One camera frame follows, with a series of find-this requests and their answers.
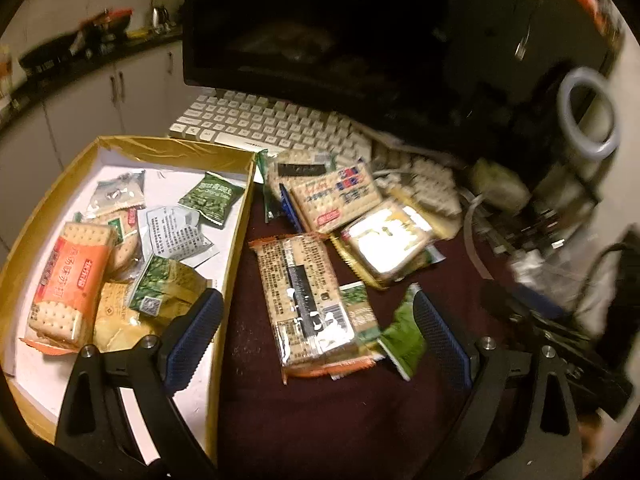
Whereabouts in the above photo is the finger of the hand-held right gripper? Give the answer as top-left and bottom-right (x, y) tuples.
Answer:
(492, 287), (571, 346)

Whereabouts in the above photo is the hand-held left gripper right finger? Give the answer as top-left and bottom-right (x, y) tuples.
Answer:
(412, 290), (586, 480)

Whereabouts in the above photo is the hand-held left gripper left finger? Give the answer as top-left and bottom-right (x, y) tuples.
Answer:
(54, 287), (226, 480)

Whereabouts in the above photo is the white-backed green snack packet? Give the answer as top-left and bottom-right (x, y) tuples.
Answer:
(136, 204), (215, 267)

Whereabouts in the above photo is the round cracker packet green trim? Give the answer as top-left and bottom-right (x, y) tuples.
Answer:
(80, 205), (145, 277)

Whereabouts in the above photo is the orange label cracker packet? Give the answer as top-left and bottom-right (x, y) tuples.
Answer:
(19, 221), (117, 357)

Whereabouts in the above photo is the dark green pea packet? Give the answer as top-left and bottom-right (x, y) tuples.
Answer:
(177, 171), (247, 230)

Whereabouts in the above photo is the yellow-edged cardboard box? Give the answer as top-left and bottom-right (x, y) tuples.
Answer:
(0, 134), (257, 468)

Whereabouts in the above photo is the clear plastic container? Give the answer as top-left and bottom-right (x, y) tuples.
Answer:
(507, 240), (593, 313)

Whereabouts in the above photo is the yellow snack packet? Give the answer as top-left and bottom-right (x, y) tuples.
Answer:
(92, 280), (168, 354)

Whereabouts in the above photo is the green snack packet white print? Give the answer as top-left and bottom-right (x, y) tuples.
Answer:
(339, 281), (382, 347)

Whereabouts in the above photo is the yellow-edged cracker packet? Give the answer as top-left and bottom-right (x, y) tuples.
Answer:
(329, 199), (447, 290)

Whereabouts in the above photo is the large cracker packet orange trim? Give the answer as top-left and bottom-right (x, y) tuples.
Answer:
(249, 233), (387, 387)

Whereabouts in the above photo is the small beige box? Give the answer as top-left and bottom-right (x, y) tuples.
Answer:
(469, 156), (532, 212)

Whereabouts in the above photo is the small silver snack packet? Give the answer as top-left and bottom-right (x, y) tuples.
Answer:
(87, 170), (147, 217)

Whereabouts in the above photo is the blue label cracker packet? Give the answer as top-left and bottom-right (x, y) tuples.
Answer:
(289, 161), (387, 235)

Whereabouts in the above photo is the green-edged cracker packet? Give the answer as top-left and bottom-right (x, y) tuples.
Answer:
(256, 149), (337, 222)

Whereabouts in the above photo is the white keyboard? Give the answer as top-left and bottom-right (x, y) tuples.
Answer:
(167, 88), (374, 162)

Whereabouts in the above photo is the white kitchen cabinet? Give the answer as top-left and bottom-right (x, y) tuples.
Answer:
(0, 41), (187, 251)

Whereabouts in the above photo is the red printed box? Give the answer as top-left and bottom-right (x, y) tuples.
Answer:
(544, 0), (627, 55)

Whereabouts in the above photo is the steel kettle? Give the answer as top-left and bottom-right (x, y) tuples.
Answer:
(149, 4), (172, 32)

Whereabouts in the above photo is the red-rimmed black pot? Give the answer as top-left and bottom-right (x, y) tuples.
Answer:
(75, 7), (135, 42)

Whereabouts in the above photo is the black computer monitor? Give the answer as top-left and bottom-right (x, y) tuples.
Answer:
(181, 0), (556, 133)

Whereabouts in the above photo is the white ring light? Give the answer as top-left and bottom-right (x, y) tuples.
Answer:
(556, 66), (622, 162)

